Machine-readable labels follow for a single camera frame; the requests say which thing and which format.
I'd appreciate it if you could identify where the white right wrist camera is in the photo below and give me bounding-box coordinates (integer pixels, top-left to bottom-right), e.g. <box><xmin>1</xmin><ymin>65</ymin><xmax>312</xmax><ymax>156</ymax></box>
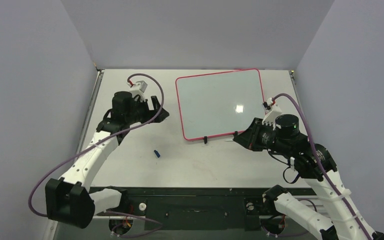
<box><xmin>262</xmin><ymin>97</ymin><xmax>283</xmax><ymax>130</ymax></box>

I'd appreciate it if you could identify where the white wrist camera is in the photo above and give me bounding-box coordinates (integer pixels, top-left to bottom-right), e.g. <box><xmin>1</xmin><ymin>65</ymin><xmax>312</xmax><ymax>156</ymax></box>
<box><xmin>262</xmin><ymin>97</ymin><xmax>283</xmax><ymax>130</ymax></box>
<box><xmin>129</xmin><ymin>80</ymin><xmax>148</xmax><ymax>102</ymax></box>

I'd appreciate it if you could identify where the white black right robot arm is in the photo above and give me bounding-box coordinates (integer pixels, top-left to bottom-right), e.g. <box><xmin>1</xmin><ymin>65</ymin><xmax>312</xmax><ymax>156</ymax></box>
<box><xmin>233</xmin><ymin>114</ymin><xmax>384</xmax><ymax>240</ymax></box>

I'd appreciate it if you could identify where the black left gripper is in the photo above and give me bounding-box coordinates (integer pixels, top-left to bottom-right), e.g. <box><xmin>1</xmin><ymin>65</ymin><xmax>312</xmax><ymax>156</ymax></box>
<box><xmin>126</xmin><ymin>96</ymin><xmax>169</xmax><ymax>126</ymax></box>

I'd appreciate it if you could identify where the blue marker cap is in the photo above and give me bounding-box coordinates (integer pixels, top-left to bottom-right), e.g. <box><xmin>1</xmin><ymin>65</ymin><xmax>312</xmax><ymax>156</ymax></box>
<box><xmin>153</xmin><ymin>150</ymin><xmax>161</xmax><ymax>158</ymax></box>

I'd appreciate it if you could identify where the pink framed whiteboard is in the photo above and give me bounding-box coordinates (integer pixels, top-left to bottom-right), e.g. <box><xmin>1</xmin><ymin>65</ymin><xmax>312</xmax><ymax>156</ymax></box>
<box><xmin>175</xmin><ymin>68</ymin><xmax>265</xmax><ymax>141</ymax></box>

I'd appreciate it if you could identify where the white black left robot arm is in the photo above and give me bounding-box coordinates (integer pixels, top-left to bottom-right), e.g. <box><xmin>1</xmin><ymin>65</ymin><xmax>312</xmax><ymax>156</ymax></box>
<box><xmin>45</xmin><ymin>91</ymin><xmax>170</xmax><ymax>229</ymax></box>

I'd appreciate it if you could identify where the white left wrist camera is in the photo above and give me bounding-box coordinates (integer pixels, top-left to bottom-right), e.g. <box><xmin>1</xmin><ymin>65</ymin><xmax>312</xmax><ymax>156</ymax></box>
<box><xmin>129</xmin><ymin>80</ymin><xmax>148</xmax><ymax>102</ymax></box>

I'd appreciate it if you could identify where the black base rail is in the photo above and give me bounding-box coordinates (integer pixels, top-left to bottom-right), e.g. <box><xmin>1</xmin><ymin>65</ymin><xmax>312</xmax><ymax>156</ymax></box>
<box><xmin>113</xmin><ymin>187</ymin><xmax>275</xmax><ymax>231</ymax></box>

